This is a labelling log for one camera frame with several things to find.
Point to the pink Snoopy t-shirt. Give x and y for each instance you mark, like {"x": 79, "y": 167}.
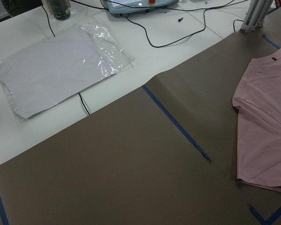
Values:
{"x": 257, "y": 99}

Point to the brown paper table cover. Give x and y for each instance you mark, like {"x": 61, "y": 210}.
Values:
{"x": 164, "y": 154}

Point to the clear bag with paper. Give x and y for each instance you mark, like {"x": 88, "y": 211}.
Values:
{"x": 50, "y": 71}

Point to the grey teach pendant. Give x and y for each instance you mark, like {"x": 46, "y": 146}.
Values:
{"x": 122, "y": 8}

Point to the aluminium frame post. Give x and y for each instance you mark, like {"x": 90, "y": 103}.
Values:
{"x": 255, "y": 16}

